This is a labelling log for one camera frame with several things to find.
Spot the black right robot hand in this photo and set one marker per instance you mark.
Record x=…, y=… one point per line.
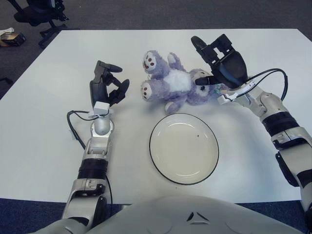
x=231, y=67

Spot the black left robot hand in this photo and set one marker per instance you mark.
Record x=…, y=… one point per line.
x=98, y=91

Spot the purple plush rabbit doll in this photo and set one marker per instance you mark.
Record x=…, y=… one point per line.
x=175, y=83

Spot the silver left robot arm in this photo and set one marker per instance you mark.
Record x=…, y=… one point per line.
x=96, y=151

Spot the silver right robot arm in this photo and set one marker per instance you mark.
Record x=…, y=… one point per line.
x=280, y=126

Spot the white plate with black rim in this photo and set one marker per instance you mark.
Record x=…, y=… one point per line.
x=184, y=148

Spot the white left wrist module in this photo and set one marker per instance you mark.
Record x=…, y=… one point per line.
x=102, y=107

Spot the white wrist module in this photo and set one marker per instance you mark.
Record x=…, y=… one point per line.
x=225, y=98
x=102, y=107

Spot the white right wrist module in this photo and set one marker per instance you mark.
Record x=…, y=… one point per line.
x=225, y=98

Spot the black office chair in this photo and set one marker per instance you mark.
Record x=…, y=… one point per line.
x=36, y=18

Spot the brown cardboard box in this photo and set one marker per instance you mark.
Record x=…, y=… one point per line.
x=13, y=39

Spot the white crumpled paper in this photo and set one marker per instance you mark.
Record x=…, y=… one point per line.
x=6, y=31

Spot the grey robot torso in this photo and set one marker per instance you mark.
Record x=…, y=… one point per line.
x=170, y=214

